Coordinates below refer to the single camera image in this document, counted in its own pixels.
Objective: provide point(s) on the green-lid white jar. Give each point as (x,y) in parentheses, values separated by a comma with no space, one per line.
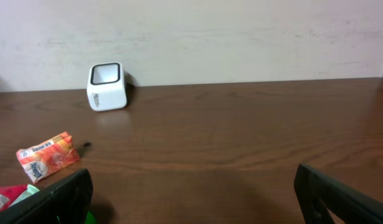
(90,219)

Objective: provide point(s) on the white barcode scanner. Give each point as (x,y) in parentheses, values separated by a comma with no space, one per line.
(106,87)

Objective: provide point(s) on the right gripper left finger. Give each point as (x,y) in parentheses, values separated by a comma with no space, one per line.
(66,201)

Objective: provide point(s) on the teal white snack packet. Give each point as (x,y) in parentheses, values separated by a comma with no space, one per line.
(30,190)

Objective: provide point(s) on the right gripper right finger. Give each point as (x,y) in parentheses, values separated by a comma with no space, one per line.
(319,196)

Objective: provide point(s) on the red snack packet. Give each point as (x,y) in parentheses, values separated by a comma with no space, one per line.
(9,194)

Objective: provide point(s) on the orange white small packet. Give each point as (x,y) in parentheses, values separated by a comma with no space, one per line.
(49,157)

